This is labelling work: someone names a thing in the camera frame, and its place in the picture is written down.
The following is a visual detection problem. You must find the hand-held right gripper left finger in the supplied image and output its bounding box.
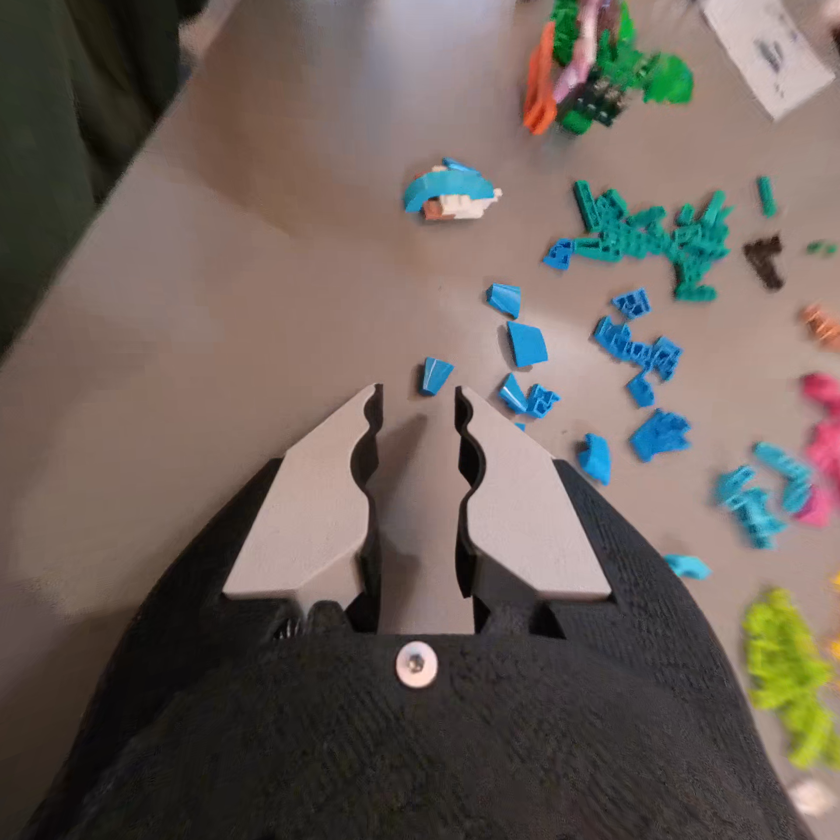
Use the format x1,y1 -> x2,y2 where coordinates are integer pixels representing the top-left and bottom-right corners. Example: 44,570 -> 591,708
222,382 -> 385,605

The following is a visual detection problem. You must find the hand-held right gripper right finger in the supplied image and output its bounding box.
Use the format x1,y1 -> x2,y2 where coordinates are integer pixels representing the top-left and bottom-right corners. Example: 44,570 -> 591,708
454,385 -> 613,603

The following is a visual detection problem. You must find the pile of blue lego bricks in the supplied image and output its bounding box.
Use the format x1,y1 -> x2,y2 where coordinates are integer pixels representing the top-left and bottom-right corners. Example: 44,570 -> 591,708
592,287 -> 692,463

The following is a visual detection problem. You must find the pile of light blue lego pieces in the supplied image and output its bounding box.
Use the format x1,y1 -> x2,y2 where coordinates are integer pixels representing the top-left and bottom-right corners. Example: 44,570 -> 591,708
714,441 -> 816,551

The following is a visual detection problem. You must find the pile of lime green lego pieces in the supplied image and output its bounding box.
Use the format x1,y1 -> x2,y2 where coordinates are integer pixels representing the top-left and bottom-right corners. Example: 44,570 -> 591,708
742,586 -> 840,770

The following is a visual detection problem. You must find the pile of pink lego pieces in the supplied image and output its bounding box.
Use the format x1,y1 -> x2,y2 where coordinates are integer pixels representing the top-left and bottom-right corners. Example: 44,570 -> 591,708
795,371 -> 840,529

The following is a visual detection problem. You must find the pile of teal lego bricks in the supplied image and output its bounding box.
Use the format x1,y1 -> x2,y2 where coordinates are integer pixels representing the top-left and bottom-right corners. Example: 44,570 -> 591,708
573,180 -> 735,304

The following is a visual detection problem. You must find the blue white lego dolphin model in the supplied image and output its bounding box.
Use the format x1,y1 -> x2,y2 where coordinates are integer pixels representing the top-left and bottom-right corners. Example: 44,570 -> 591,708
403,157 -> 504,222

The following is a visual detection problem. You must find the heap of brown lego pieces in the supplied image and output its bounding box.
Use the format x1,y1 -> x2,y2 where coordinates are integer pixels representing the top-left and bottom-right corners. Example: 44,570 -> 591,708
799,302 -> 840,350

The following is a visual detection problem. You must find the green pink lego coral model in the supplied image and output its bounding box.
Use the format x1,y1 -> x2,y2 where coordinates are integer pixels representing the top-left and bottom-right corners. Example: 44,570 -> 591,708
523,0 -> 694,137

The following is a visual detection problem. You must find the dark brown brick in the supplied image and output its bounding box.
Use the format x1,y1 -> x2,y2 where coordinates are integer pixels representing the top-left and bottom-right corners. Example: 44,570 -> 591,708
742,234 -> 786,291

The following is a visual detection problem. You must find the person's dark green jacket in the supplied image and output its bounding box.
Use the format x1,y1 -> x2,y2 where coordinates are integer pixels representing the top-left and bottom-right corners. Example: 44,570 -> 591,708
0,0 -> 204,361

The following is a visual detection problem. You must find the white printed paper sheet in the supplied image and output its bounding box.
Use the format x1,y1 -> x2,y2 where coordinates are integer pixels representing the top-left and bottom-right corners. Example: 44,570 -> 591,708
697,0 -> 836,123

